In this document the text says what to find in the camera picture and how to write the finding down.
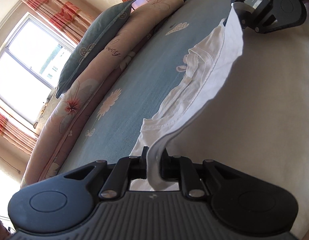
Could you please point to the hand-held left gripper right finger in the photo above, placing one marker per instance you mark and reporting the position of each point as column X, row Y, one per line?
column 167, row 167

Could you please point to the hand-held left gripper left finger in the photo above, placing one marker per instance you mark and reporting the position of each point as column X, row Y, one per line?
column 144, row 165

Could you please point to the white printed t-shirt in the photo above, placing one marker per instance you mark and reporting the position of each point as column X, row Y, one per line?
column 229, row 55

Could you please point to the pink floral folded quilt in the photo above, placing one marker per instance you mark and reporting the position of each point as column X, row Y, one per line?
column 82, row 100

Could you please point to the blue floral bed sheet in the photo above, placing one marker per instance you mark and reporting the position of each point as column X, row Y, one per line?
column 144, row 67

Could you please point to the teal pillow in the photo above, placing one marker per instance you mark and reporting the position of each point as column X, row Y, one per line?
column 94, row 42

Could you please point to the window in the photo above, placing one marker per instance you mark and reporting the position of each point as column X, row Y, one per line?
column 24, row 75

